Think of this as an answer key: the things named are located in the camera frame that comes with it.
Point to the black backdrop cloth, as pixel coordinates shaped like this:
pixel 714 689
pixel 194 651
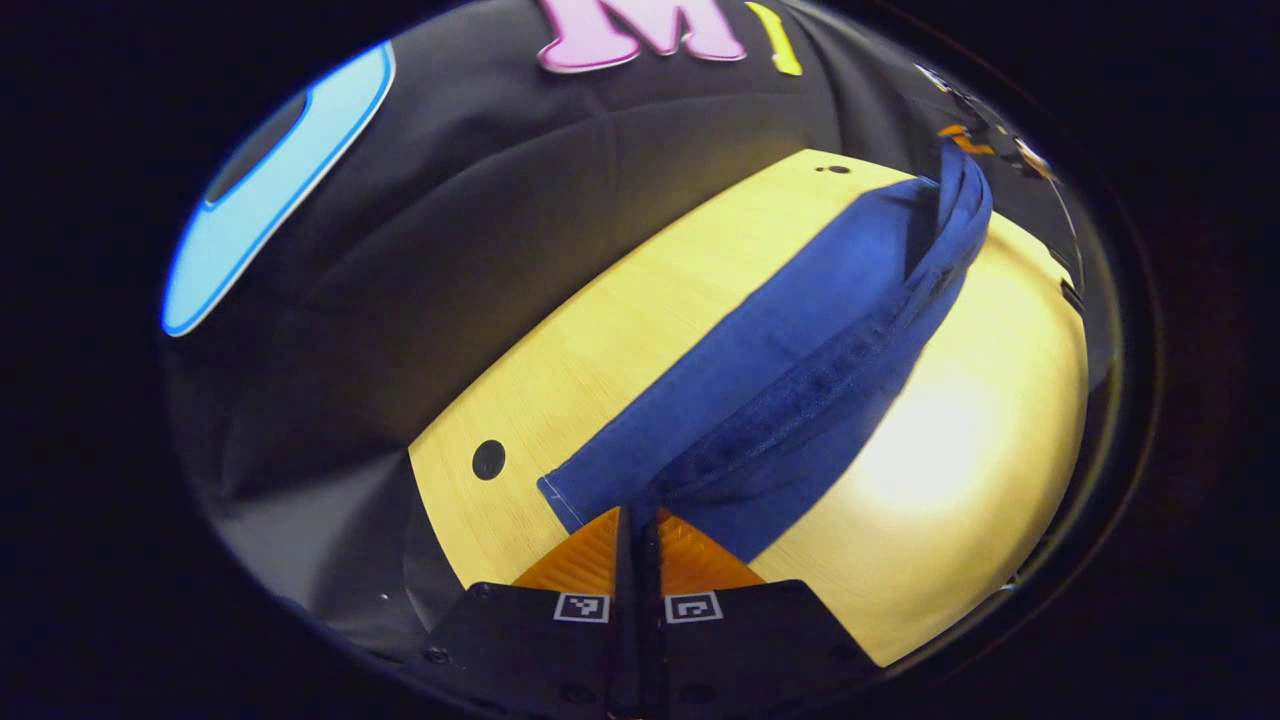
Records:
pixel 450 200

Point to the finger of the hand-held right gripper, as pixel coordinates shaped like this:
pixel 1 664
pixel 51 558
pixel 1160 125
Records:
pixel 965 140

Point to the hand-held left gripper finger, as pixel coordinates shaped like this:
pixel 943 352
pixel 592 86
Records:
pixel 650 640
pixel 628 640

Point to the blue jeans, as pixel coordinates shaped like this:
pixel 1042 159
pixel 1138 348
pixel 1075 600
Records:
pixel 800 300

